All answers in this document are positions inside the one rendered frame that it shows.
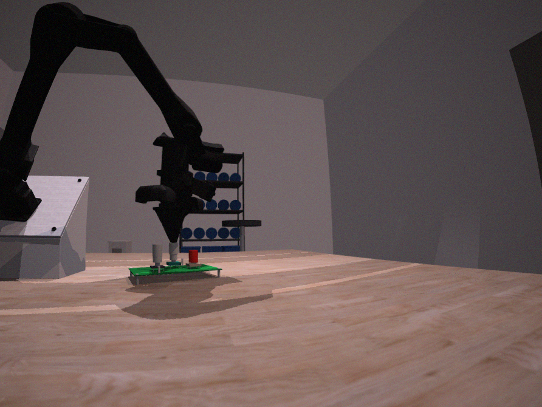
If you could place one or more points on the green circuit board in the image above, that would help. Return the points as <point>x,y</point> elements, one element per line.
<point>158,269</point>

